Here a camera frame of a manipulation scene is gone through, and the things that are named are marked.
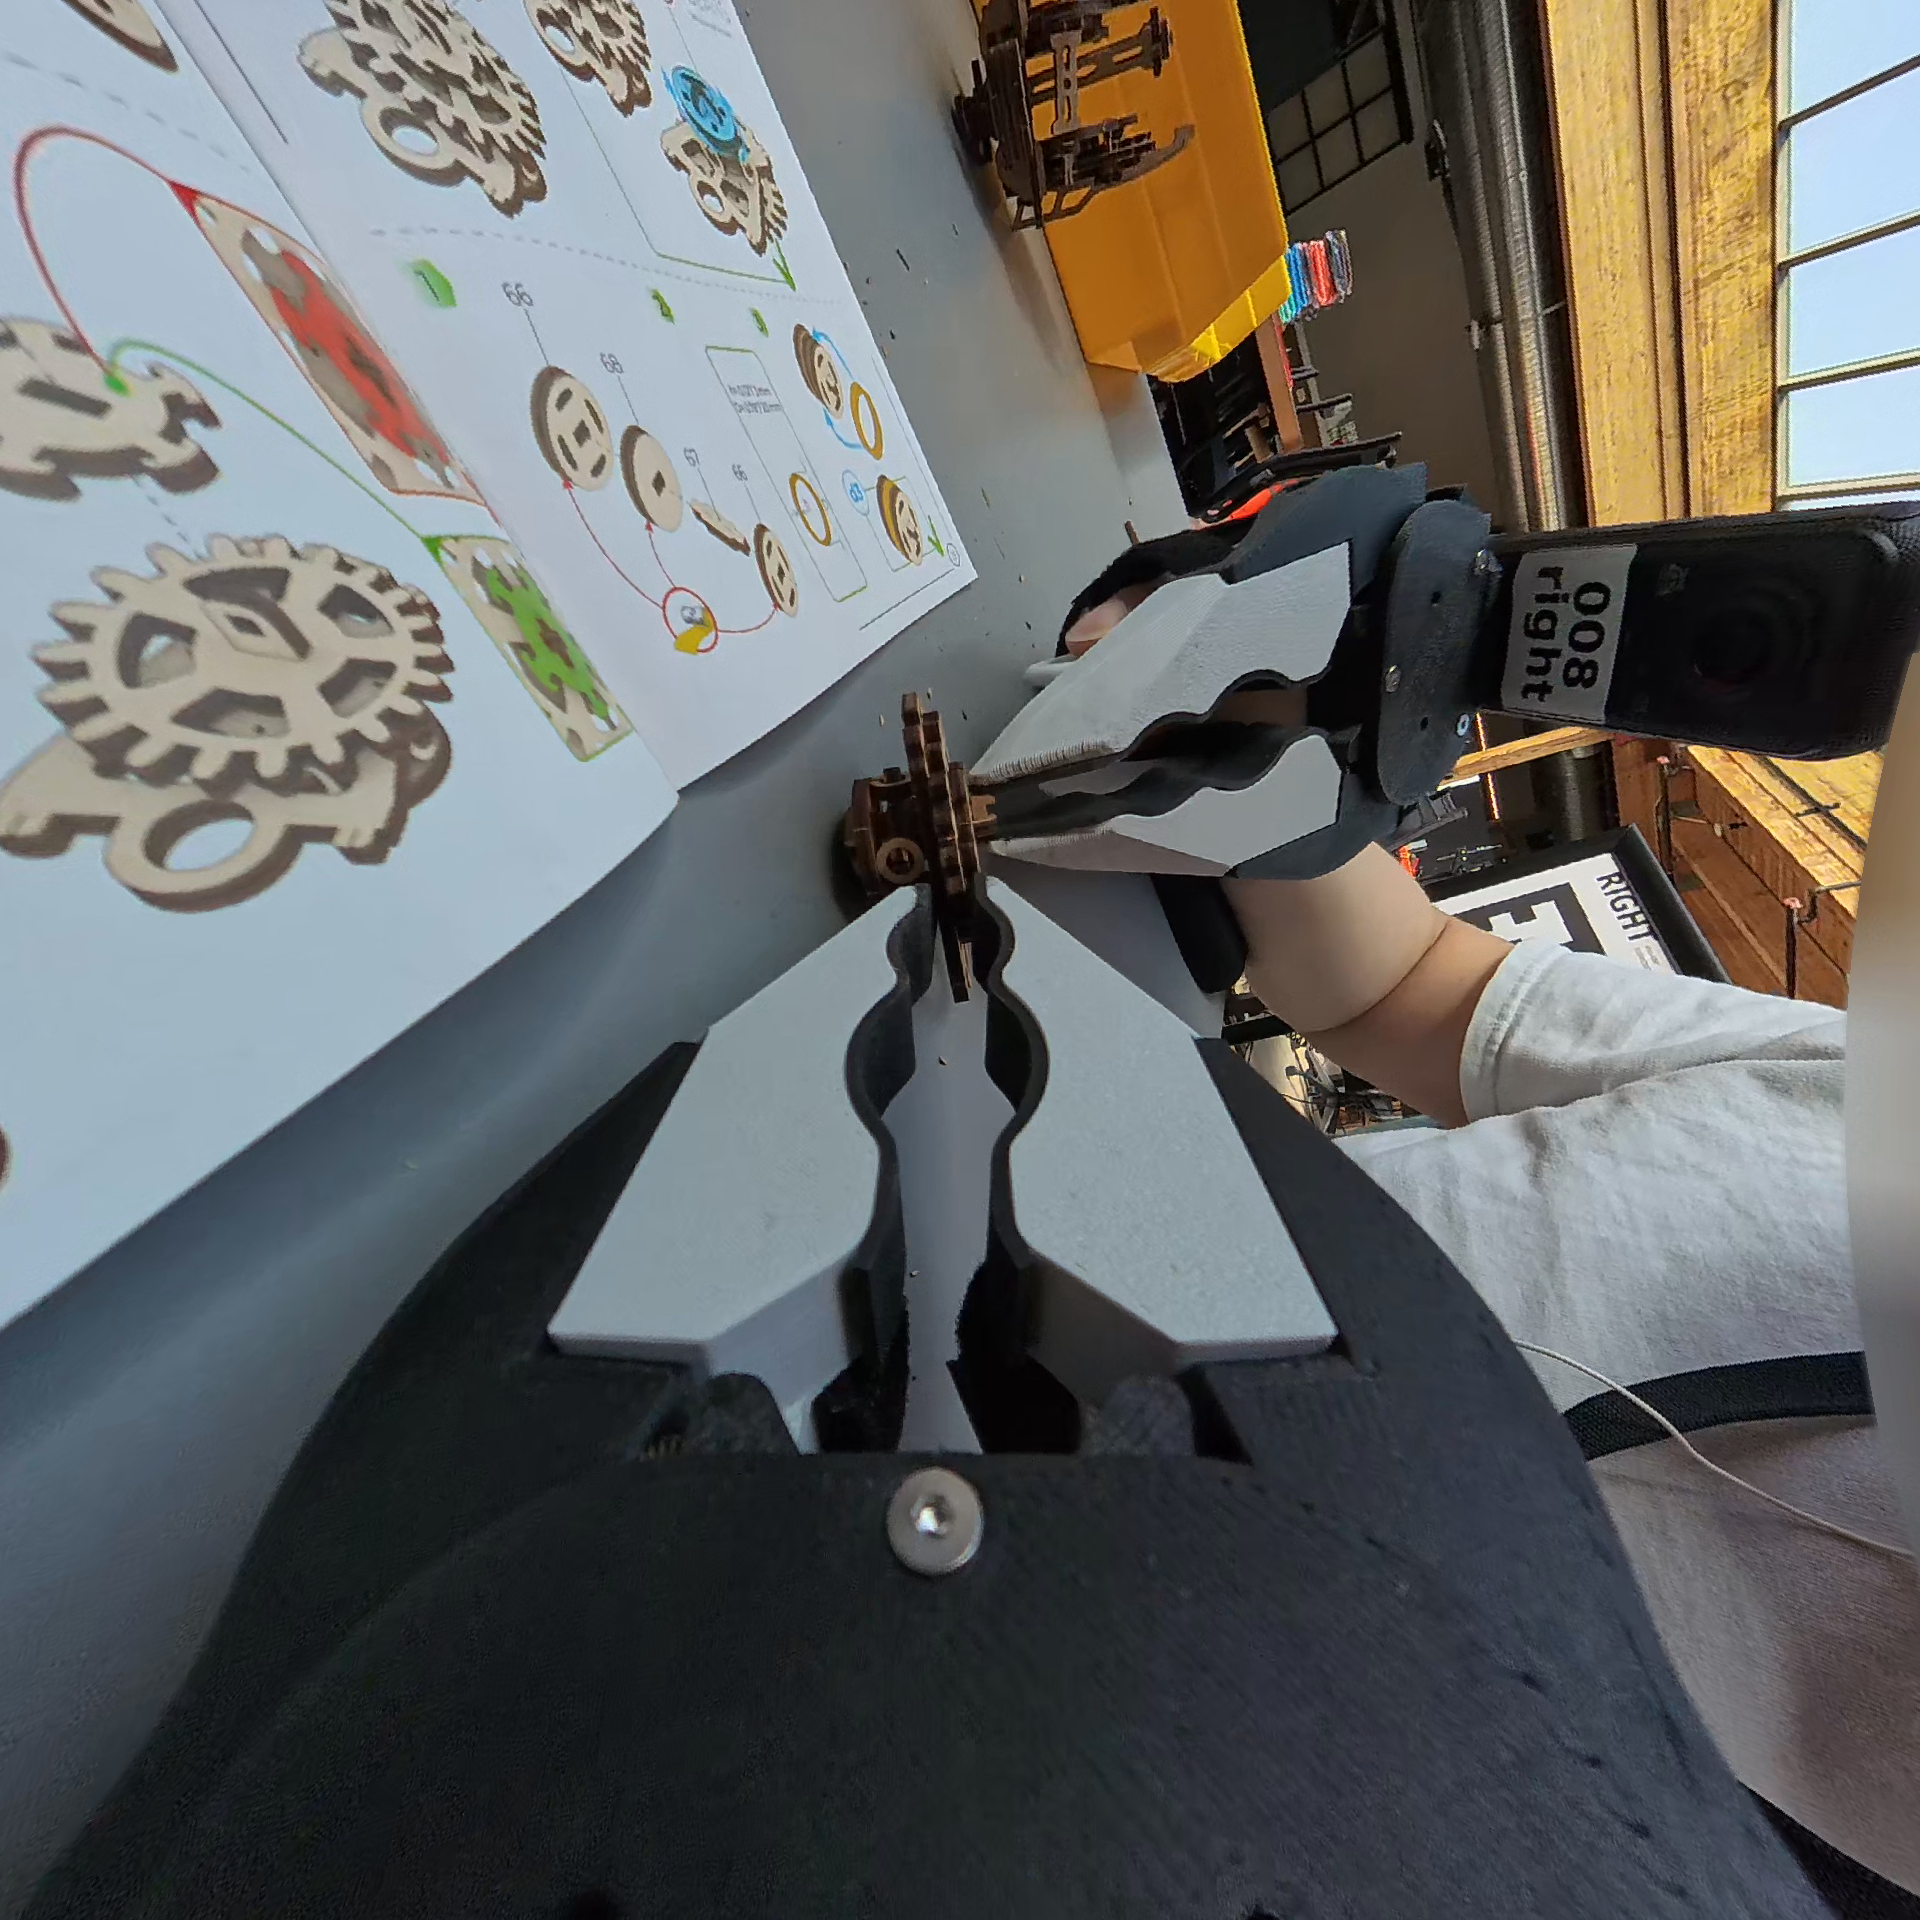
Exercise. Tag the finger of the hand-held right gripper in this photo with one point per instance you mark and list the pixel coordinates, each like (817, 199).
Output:
(1215, 644)
(1184, 833)

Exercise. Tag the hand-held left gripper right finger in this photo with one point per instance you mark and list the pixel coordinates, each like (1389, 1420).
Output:
(1155, 1186)

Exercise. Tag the assembly instruction sheet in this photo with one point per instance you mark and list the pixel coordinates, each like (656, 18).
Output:
(628, 374)
(226, 973)

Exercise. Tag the metal duct pipe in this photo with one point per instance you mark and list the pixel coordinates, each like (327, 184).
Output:
(1506, 253)

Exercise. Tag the person's right forearm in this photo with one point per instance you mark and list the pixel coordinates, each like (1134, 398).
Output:
(1622, 1141)

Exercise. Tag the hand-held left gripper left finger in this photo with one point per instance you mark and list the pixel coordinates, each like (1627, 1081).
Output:
(720, 1186)

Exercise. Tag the person's pale garment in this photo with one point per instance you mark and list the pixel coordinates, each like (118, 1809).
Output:
(1753, 1620)

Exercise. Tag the person's right hand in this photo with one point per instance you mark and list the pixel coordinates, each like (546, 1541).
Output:
(1335, 973)

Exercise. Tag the large paned window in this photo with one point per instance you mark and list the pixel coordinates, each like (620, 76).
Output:
(1853, 242)

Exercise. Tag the black framed sign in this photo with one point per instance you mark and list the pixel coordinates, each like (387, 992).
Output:
(1590, 900)

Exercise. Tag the yellow plastic bin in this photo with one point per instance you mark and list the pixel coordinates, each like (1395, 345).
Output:
(1184, 226)

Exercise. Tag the stack of coloured items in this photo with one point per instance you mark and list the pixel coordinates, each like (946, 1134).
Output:
(1317, 278)

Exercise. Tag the wooden gear assembly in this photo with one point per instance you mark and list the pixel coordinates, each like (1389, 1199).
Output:
(939, 841)

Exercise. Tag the pale blurred object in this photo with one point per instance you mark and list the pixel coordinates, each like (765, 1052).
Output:
(1885, 1200)

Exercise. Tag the dark wooden model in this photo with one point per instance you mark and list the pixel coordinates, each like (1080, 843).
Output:
(1059, 105)

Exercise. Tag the wooden workbench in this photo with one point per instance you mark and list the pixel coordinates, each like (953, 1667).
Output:
(1753, 869)

